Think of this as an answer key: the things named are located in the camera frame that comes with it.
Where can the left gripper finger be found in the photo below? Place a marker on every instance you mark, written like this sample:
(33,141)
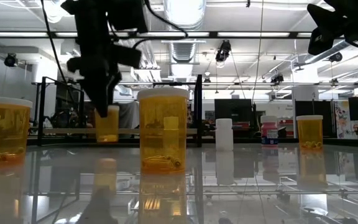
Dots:
(99,99)

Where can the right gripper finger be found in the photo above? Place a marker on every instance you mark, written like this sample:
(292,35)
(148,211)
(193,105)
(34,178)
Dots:
(320,42)
(326,19)

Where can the orange pill bottle white cap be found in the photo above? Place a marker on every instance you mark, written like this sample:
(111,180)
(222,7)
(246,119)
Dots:
(2,133)
(309,133)
(113,127)
(163,140)

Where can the white plastic medicine bottle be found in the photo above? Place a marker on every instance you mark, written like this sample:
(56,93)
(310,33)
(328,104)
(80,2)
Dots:
(224,137)

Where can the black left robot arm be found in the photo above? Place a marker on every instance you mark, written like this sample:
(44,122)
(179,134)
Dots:
(89,18)

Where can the pink medicine bottle white cap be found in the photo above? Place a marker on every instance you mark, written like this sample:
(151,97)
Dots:
(269,130)

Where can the black partition panel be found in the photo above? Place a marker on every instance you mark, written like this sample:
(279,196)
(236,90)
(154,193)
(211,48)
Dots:
(314,109)
(233,112)

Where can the floral poster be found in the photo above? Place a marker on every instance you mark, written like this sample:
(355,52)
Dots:
(342,124)

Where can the overhead light bar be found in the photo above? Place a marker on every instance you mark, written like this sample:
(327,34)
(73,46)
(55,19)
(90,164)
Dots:
(211,34)

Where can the black ceiling camera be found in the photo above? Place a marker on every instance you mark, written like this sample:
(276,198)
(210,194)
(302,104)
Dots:
(11,60)
(277,78)
(223,51)
(335,57)

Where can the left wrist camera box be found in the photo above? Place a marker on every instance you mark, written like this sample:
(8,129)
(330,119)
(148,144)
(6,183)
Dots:
(126,56)

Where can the black metal shelf frame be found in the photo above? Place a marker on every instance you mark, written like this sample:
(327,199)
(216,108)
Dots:
(198,109)

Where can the silver ceiling air duct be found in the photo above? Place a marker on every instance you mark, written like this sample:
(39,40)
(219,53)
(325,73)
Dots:
(183,12)

